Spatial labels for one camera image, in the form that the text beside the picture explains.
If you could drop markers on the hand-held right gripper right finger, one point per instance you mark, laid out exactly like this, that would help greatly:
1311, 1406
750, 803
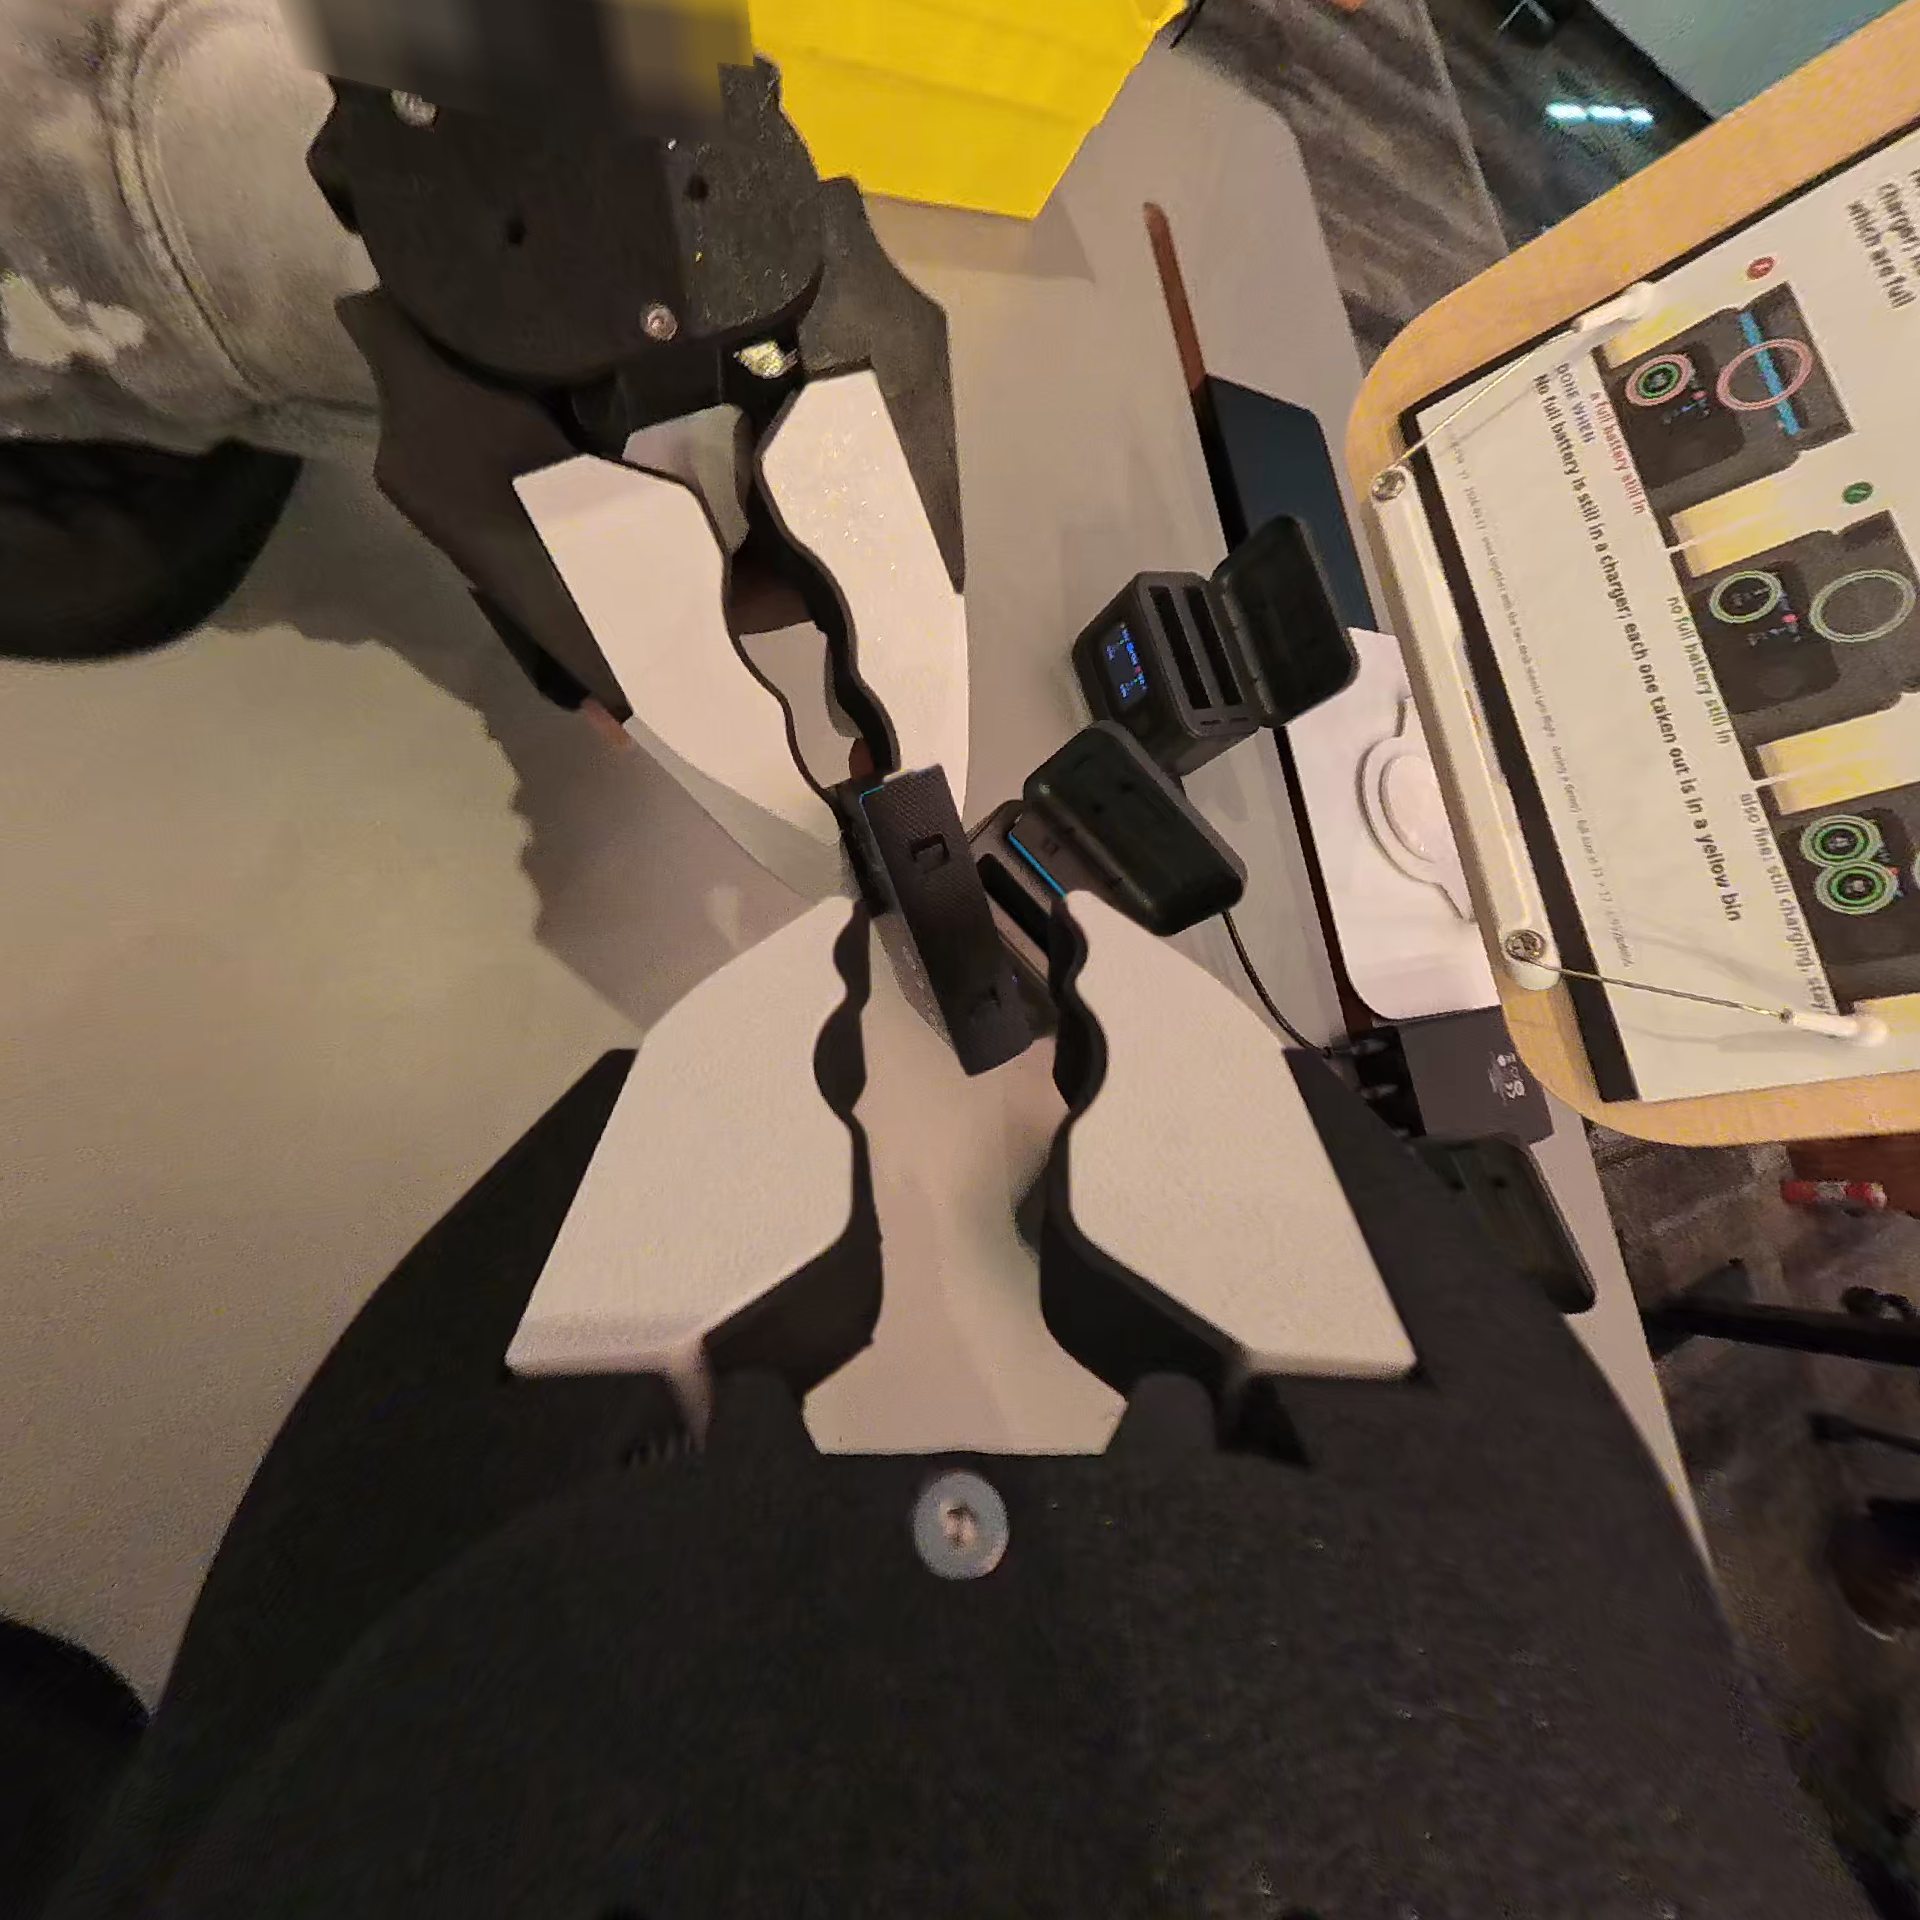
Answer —
1215, 1202

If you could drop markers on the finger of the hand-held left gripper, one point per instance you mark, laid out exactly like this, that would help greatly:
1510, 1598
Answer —
886, 556
615, 570

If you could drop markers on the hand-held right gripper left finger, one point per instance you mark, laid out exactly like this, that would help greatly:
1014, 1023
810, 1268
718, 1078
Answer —
704, 1185

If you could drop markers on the black battery charger case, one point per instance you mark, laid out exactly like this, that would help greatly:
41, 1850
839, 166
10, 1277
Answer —
1125, 826
1290, 617

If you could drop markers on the yellow plastic bin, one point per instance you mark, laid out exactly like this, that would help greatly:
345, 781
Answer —
931, 106

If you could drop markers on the person's left forearm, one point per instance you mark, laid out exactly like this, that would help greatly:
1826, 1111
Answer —
150, 196

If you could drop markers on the black power adapter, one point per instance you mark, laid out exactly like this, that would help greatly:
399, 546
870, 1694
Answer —
1470, 1073

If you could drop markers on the dark blue panel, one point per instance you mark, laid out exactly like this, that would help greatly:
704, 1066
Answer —
1277, 465

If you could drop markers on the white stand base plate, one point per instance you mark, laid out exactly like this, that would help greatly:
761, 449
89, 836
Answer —
1349, 902

